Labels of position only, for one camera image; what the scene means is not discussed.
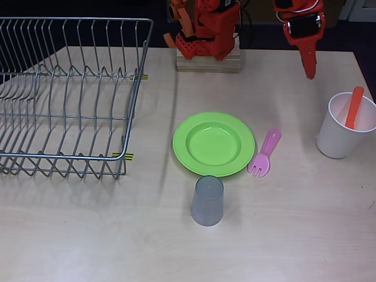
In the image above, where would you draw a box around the white servo cable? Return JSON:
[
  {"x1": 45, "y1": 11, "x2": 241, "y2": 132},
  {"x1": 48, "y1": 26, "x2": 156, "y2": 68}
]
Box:
[{"x1": 274, "y1": 0, "x2": 323, "y2": 23}]

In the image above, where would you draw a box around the light orange table clamp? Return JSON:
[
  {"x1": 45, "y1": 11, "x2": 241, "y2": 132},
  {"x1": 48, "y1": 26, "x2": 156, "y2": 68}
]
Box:
[{"x1": 163, "y1": 0, "x2": 194, "y2": 49}]

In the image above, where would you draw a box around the translucent grey plastic cup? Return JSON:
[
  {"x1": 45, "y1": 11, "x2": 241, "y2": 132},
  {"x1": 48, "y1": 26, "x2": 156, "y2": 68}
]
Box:
[{"x1": 190, "y1": 175, "x2": 226, "y2": 227}]

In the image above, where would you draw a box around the pink plastic fork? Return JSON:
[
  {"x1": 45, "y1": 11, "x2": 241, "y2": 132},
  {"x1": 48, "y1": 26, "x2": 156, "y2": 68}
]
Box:
[{"x1": 247, "y1": 128, "x2": 282, "y2": 179}]

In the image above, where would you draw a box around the metal wire dish rack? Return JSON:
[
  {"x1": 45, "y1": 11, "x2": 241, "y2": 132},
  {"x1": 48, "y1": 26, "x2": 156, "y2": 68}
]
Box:
[{"x1": 0, "y1": 17, "x2": 155, "y2": 182}]

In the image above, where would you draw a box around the white paper cup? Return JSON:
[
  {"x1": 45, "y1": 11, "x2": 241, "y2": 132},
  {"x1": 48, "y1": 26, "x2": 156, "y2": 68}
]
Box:
[{"x1": 315, "y1": 92, "x2": 376, "y2": 160}]

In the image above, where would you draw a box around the wooden base block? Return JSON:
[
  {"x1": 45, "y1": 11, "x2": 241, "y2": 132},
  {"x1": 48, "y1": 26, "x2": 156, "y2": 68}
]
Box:
[{"x1": 176, "y1": 32, "x2": 241, "y2": 74}]

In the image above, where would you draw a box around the green plastic plate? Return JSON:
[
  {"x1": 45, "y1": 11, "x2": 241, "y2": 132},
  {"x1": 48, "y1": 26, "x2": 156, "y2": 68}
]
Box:
[{"x1": 172, "y1": 111, "x2": 256, "y2": 177}]

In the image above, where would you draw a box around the orange plastic knife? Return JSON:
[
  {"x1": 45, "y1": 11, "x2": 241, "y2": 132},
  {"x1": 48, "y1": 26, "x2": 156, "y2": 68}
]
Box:
[{"x1": 344, "y1": 86, "x2": 365, "y2": 130}]

